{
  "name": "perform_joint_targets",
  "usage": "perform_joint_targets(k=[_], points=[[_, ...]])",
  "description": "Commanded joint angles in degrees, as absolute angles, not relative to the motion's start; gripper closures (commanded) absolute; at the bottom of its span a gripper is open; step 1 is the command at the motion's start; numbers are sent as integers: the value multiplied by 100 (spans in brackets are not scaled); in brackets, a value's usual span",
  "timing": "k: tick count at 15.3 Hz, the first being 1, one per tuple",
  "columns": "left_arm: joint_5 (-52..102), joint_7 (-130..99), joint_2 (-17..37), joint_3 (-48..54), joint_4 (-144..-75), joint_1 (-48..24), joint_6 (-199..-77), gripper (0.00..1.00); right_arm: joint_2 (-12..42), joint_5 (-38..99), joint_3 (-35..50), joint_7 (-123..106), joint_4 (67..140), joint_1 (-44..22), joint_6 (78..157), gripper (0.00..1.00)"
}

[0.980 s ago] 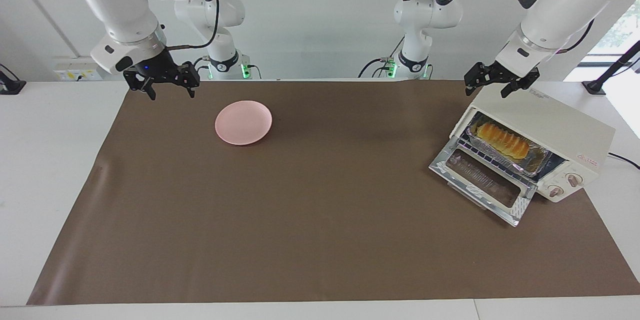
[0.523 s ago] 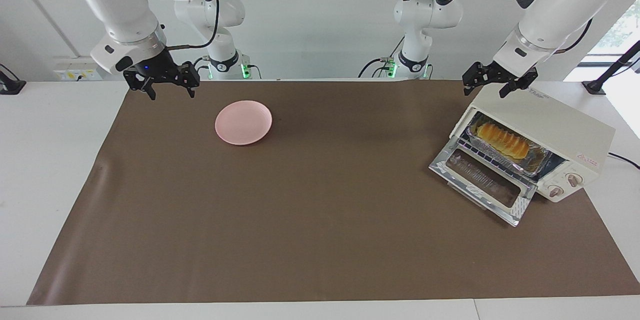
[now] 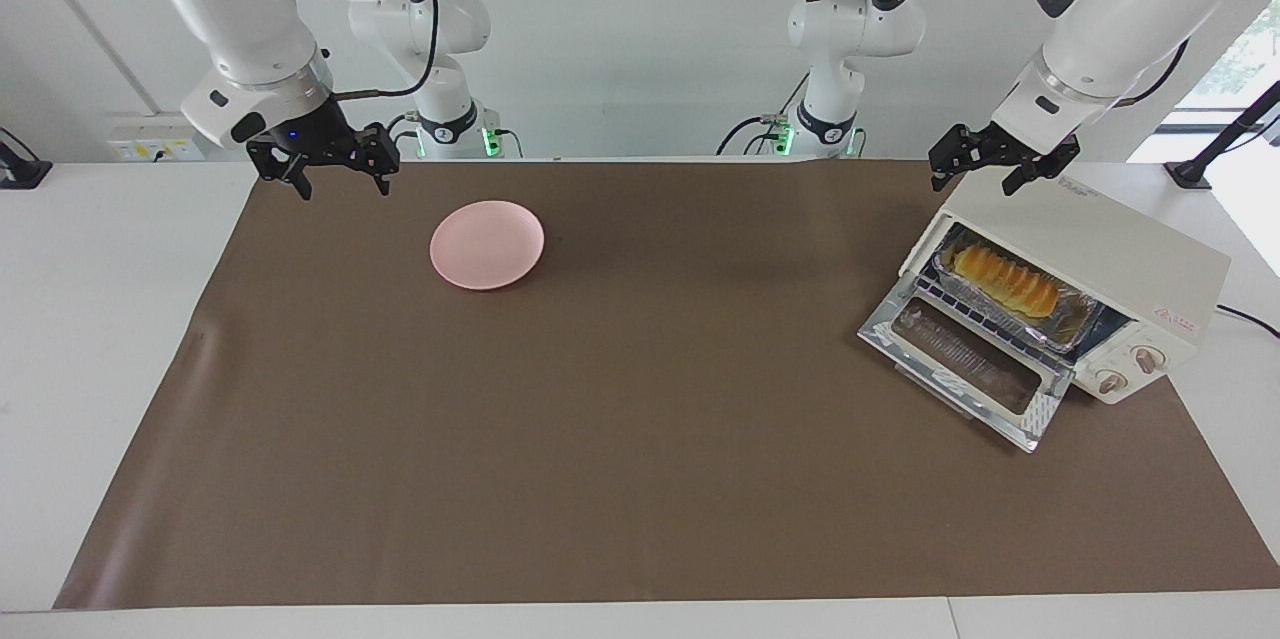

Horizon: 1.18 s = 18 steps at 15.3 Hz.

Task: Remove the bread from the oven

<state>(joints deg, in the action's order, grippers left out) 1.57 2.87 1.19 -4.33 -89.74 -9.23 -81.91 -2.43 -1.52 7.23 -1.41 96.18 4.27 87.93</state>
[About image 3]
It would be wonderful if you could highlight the golden ridged bread loaf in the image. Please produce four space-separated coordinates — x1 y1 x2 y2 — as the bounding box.
953 244 1061 320

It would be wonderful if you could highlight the aluminium foil tray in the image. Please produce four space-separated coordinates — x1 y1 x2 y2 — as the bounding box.
933 224 1096 353

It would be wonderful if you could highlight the cream toaster oven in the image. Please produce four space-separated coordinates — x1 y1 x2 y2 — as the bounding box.
900 171 1232 406

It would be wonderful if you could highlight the glass oven door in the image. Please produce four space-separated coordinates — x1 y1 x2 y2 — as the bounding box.
858 271 1076 453

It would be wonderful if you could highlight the pink round plate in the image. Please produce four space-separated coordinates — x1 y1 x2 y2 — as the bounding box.
430 200 546 291

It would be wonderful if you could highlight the long black pole stand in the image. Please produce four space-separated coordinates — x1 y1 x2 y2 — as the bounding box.
1165 79 1280 190

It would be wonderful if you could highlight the bright window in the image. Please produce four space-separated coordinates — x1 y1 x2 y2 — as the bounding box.
1170 0 1280 135

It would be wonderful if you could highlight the short black clamp stand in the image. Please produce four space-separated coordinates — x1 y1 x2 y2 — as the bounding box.
0 127 53 190

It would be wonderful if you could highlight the brown table mat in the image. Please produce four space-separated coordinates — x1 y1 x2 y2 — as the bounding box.
53 159 1280 610

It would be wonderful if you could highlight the metal wire oven rack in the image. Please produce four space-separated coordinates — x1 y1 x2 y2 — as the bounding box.
915 269 1076 360

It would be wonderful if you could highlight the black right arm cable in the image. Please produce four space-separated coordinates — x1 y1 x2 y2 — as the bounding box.
335 0 443 102

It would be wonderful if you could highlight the white wall socket box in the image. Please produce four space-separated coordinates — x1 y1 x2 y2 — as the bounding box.
108 114 209 163

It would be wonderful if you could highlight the black left base cable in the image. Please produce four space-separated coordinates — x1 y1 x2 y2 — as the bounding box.
715 71 811 158

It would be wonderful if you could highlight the black oven power cable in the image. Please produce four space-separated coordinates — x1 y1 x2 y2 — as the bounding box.
1215 304 1280 340

